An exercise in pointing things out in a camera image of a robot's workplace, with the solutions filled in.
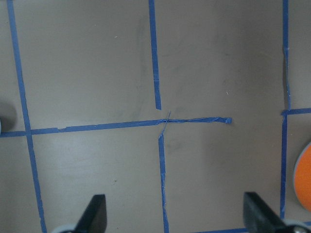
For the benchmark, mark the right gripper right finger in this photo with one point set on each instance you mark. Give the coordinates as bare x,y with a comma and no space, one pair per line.
258,217

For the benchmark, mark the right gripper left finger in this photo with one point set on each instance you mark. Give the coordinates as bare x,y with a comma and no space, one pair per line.
94,218

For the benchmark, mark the orange can with grey lid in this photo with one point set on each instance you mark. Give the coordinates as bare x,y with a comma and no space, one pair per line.
302,178

